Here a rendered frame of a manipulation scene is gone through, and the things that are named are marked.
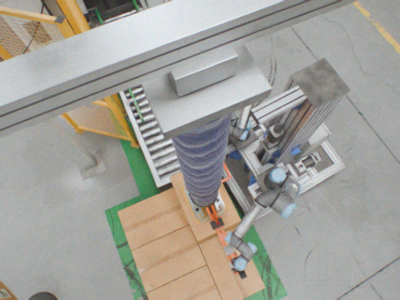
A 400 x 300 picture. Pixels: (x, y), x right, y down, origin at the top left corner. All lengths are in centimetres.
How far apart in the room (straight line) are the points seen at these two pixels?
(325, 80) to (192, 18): 134
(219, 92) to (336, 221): 321
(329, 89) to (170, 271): 208
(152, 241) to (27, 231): 162
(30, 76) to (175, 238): 251
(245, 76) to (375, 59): 421
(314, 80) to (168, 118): 127
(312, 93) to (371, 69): 301
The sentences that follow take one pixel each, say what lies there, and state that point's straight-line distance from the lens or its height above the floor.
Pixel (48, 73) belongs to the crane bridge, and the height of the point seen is 305.
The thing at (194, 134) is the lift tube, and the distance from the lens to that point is 99.
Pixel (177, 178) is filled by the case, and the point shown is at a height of 95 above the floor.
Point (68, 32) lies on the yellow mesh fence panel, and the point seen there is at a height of 201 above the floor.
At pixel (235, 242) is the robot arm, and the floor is 141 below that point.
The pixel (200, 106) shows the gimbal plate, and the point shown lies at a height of 287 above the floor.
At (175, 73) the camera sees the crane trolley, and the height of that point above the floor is 296.
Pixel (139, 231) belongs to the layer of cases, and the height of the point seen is 54.
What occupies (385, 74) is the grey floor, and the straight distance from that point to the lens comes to 488.
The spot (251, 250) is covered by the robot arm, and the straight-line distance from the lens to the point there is 217.
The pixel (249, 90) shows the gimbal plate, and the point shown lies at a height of 288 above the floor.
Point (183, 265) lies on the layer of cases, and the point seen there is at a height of 54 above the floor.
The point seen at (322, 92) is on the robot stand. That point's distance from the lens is 188.
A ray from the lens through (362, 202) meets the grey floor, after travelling 403.
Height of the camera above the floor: 356
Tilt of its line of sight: 71 degrees down
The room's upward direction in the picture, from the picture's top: 2 degrees counter-clockwise
